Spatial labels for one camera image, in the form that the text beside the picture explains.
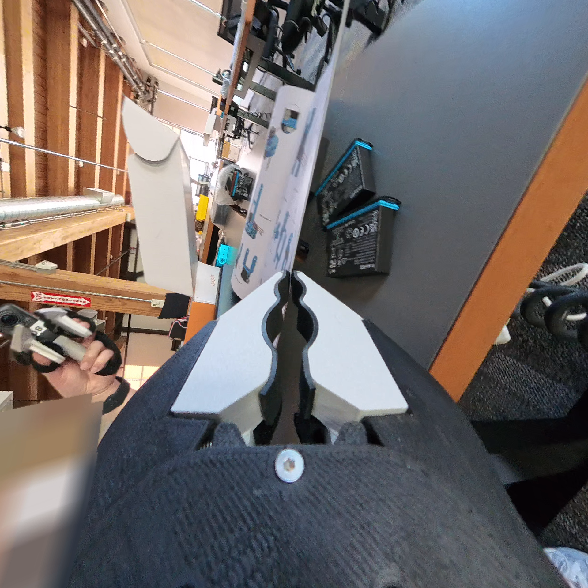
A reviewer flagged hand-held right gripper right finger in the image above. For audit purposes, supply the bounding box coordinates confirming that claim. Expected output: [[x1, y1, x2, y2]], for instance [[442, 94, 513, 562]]
[[293, 270, 410, 444]]

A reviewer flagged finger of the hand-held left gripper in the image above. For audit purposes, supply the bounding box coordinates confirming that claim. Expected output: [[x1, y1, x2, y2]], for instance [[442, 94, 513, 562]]
[[34, 307, 97, 340]]

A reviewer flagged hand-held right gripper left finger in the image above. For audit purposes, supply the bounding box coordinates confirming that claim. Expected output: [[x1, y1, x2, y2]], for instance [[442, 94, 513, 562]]
[[170, 271, 293, 446]]

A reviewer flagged assembly instruction manual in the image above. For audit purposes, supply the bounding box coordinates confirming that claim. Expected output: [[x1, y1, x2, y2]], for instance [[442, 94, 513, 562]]
[[231, 0, 354, 304]]

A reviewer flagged dark grey desk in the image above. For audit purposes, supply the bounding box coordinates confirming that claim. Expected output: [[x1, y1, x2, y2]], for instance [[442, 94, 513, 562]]
[[186, 0, 588, 402]]

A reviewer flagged person's left hand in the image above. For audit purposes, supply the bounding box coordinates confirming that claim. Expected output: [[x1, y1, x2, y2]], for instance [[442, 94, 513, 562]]
[[46, 319, 138, 398]]

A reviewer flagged red white sign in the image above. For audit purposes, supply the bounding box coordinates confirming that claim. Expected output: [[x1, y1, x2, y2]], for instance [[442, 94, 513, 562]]
[[30, 290, 92, 309]]

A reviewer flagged white small box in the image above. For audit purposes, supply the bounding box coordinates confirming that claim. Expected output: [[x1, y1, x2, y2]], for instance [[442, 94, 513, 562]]
[[195, 262, 221, 304]]

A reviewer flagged black wristband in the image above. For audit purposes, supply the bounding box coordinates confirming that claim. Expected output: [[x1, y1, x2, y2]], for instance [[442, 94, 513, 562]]
[[102, 377, 131, 414]]

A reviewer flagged black battery blue edge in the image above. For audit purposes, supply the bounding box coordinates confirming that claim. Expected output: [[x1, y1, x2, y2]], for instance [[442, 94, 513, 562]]
[[315, 138, 376, 229], [227, 166, 255, 203], [324, 197, 401, 278]]

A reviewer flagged ceiling pipe bundle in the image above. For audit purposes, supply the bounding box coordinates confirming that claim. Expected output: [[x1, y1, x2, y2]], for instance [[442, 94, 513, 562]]
[[71, 0, 159, 108]]

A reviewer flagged black office chair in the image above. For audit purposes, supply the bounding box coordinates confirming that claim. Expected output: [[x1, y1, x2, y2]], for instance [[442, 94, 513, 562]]
[[264, 0, 391, 90]]

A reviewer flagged silver air duct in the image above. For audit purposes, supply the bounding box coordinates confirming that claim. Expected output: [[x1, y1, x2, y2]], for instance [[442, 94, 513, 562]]
[[0, 188, 126, 226]]

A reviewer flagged black coiled cable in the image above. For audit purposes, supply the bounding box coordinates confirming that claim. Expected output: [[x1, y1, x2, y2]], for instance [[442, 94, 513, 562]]
[[519, 280, 588, 343]]

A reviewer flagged white coiled cable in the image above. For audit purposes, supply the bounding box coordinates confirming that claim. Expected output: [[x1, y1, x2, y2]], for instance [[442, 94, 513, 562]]
[[528, 263, 588, 322]]

